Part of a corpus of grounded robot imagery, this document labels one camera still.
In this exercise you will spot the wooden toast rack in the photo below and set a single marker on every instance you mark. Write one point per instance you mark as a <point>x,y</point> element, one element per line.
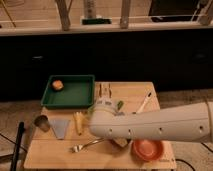
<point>104,90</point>

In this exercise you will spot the green white brush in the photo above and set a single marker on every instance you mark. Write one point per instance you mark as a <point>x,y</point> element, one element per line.
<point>90,15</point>

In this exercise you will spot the green plastic tray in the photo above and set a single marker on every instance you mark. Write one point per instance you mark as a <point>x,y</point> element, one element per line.
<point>78,92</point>

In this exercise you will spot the white handled brush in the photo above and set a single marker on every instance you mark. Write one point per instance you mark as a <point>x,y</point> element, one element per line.
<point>144,103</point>

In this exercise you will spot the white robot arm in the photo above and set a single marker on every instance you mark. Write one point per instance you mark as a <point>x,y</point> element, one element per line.
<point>188,123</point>

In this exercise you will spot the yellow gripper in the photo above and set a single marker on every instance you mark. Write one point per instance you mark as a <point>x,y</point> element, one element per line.
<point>121,142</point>

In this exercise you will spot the orange bread roll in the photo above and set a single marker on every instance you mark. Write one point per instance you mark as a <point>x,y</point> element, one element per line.
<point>57,85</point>

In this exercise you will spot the small metal cup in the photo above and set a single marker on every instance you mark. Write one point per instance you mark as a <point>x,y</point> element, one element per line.
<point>42,123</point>

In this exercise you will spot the green pepper toy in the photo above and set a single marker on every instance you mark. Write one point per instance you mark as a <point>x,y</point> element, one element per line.
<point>120,104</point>

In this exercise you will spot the blue grey cloth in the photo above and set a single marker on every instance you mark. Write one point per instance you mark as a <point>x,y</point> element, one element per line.
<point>59,127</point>

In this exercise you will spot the silver metal fork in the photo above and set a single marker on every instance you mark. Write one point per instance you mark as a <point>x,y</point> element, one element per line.
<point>79,147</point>

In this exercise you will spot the black pole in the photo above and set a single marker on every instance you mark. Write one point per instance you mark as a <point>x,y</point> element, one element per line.
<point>17,146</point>

